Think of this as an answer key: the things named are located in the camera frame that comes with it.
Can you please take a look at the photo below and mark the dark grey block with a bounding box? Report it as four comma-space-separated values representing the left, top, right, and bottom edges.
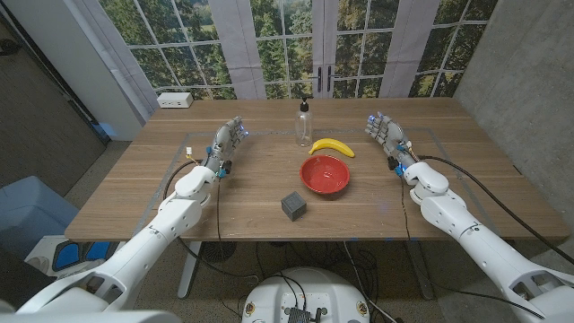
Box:
281, 190, 309, 223

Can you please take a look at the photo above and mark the blue-grey storage bin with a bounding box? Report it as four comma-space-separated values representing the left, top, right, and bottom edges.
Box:
0, 175, 81, 261

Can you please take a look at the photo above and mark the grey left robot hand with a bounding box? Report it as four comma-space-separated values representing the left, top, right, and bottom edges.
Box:
205, 115, 250, 179

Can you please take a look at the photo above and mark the white power strip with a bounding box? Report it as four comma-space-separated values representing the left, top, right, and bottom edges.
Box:
156, 92, 195, 109

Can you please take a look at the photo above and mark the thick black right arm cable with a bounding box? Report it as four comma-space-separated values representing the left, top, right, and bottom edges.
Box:
416, 154, 574, 266

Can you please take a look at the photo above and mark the white robot torso base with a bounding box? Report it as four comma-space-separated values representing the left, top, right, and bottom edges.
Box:
240, 266, 371, 323

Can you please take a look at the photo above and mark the black round floor fan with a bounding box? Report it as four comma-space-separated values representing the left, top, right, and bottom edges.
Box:
200, 240, 238, 264

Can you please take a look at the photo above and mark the clear dispenser bottle black pump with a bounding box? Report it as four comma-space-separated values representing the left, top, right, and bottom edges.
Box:
294, 97, 314, 148

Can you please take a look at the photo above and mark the yellow banana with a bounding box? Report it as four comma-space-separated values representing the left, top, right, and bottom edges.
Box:
308, 137, 356, 159

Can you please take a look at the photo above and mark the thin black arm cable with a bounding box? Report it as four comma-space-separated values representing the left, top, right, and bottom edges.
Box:
215, 177, 226, 247
399, 176, 413, 240

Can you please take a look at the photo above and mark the printed window backdrop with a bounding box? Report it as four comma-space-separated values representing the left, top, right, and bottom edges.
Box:
97, 0, 500, 100

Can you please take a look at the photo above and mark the grey tape outline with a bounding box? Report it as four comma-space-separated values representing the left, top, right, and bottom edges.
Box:
134, 127, 503, 239

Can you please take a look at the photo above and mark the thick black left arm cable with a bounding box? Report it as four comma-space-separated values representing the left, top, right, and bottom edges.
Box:
162, 159, 261, 282

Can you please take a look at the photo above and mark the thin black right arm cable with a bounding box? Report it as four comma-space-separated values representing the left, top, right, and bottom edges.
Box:
399, 176, 413, 240

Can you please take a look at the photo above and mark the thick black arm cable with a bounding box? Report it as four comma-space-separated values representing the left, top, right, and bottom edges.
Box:
162, 159, 261, 282
416, 154, 574, 266

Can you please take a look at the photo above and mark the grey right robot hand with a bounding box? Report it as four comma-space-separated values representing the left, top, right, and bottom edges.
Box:
363, 111, 417, 175

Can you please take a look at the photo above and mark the red bowl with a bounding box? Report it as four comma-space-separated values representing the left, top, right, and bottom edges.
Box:
299, 154, 352, 196

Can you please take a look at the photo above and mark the white table leg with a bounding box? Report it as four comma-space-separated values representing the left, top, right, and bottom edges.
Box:
177, 240, 203, 301

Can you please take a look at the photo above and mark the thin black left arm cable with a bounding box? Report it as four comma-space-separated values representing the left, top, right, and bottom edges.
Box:
215, 177, 226, 247

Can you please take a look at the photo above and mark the grey table leg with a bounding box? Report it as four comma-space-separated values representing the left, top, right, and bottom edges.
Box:
405, 240, 436, 301

